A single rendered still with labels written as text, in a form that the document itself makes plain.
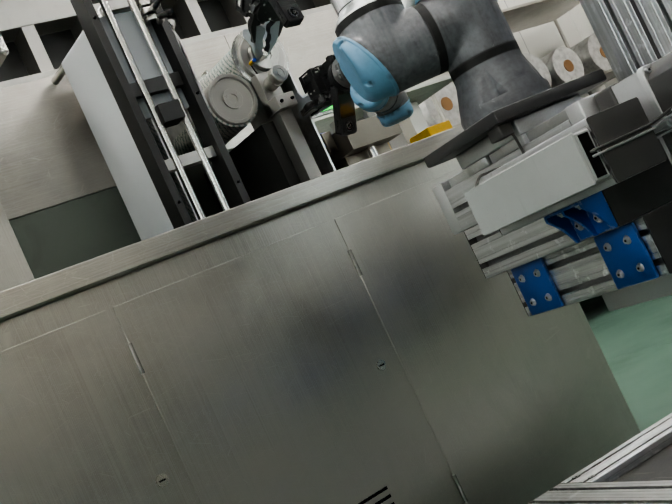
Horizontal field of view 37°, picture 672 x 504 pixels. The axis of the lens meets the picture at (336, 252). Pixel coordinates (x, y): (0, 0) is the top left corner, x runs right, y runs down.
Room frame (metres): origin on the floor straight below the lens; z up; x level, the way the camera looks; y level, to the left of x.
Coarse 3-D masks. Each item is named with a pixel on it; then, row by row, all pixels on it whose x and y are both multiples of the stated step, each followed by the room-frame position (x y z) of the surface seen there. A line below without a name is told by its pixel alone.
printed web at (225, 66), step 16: (224, 64) 2.33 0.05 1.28; (208, 80) 2.40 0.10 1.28; (256, 96) 2.28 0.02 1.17; (256, 112) 2.27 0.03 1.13; (176, 128) 2.34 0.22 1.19; (224, 128) 2.23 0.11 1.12; (240, 128) 2.25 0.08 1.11; (160, 144) 2.13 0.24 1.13; (176, 144) 2.37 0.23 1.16; (192, 144) 2.33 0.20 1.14; (176, 176) 2.12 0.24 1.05; (192, 208) 2.12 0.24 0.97
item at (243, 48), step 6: (246, 42) 2.28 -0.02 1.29; (276, 42) 2.33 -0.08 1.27; (240, 48) 2.27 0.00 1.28; (246, 48) 2.28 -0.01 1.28; (276, 48) 2.32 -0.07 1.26; (240, 54) 2.27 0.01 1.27; (246, 54) 2.27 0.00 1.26; (282, 54) 2.33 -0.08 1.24; (240, 60) 2.27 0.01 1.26; (246, 60) 2.27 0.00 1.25; (282, 60) 2.32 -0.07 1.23; (246, 66) 2.27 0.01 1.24; (252, 72) 2.27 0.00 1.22; (258, 72) 2.28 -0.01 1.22; (252, 84) 2.31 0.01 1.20
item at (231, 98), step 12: (216, 84) 2.23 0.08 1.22; (228, 84) 2.24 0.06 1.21; (240, 84) 2.26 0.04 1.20; (216, 96) 2.22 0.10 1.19; (228, 96) 2.23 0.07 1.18; (240, 96) 2.25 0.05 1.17; (252, 96) 2.26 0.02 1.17; (216, 108) 2.20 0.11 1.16; (228, 108) 2.23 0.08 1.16; (240, 108) 2.24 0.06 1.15; (252, 108) 2.26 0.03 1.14; (228, 120) 2.21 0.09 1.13; (240, 120) 2.23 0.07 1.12
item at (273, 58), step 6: (264, 42) 2.29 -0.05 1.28; (252, 54) 2.27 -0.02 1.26; (270, 54) 2.30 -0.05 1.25; (276, 54) 2.30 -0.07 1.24; (258, 60) 2.27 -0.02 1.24; (264, 60) 2.28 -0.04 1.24; (270, 60) 2.29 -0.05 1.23; (276, 60) 2.30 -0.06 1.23; (258, 66) 2.27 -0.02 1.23; (264, 66) 2.28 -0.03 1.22; (270, 66) 2.29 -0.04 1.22
